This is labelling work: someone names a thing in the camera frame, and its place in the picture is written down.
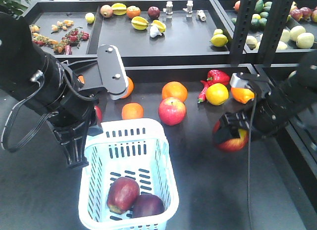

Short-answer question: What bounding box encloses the white garlic bulb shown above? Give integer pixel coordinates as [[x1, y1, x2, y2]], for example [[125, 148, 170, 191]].
[[150, 25, 162, 38]]

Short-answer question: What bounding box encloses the red chili pepper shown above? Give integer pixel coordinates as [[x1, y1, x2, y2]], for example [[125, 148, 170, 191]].
[[198, 80, 209, 103]]

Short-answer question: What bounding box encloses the yellow orange fruit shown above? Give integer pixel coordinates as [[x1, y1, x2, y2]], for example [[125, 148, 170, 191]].
[[206, 83, 229, 106]]

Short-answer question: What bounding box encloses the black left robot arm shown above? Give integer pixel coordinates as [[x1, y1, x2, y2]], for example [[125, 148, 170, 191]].
[[0, 12, 102, 169]]

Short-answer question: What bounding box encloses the dark red apple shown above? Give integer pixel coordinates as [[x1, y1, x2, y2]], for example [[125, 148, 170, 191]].
[[132, 194, 165, 218]]

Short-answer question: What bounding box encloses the large orange with navel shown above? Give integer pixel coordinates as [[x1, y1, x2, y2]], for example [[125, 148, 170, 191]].
[[231, 87, 255, 104]]

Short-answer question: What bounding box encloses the light blue plastic basket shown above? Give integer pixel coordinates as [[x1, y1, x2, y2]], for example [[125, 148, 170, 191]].
[[78, 118, 179, 230]]

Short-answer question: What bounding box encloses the small orange tangerine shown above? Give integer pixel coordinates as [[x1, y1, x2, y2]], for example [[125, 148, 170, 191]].
[[121, 103, 144, 120]]

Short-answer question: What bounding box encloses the large round orange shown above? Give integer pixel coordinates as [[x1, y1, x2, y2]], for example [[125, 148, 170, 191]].
[[161, 81, 188, 102]]

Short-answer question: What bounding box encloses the orange grapefruit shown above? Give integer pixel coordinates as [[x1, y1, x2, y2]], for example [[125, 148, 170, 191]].
[[121, 77, 134, 99]]

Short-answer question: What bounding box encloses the red yellow apple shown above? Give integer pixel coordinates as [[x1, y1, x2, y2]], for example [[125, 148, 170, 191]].
[[212, 121, 249, 152]]

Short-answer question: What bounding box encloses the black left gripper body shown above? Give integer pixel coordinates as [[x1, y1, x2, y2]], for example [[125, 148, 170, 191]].
[[49, 91, 103, 146]]

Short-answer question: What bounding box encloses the black shelf upright post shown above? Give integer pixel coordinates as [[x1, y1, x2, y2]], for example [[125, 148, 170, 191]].
[[229, 0, 258, 66]]

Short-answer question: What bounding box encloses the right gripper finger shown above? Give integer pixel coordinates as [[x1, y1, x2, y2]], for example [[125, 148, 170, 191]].
[[213, 112, 248, 144]]

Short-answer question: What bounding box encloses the dark pink apple left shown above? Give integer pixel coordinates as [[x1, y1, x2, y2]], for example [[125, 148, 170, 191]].
[[94, 105, 103, 123]]

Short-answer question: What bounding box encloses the rear pale peach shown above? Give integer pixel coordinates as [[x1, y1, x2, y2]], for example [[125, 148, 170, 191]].
[[288, 70, 297, 79]]

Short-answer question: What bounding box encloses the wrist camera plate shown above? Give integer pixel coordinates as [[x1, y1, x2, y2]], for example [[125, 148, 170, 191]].
[[229, 72, 271, 98], [97, 45, 129, 100]]

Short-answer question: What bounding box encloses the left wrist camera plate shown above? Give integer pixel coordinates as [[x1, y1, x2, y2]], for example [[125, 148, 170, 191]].
[[97, 45, 129, 100]]

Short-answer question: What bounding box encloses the pink red apple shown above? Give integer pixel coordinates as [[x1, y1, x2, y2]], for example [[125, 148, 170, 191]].
[[158, 97, 186, 126]]

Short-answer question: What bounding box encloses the red striped apple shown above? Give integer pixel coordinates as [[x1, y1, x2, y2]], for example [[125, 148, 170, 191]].
[[106, 177, 140, 215]]

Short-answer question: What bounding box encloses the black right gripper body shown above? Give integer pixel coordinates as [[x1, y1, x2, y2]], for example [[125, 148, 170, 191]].
[[237, 91, 295, 140]]

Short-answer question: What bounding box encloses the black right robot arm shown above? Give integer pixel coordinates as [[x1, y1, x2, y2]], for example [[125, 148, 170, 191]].
[[213, 51, 317, 144]]

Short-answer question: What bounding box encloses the red bell pepper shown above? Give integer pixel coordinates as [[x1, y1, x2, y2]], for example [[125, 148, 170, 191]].
[[201, 69, 230, 86]]

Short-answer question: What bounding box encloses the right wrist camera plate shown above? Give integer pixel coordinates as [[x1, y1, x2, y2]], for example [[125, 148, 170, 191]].
[[229, 72, 271, 98]]

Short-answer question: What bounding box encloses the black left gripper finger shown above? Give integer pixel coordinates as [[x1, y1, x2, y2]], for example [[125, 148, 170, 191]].
[[53, 126, 89, 169]]

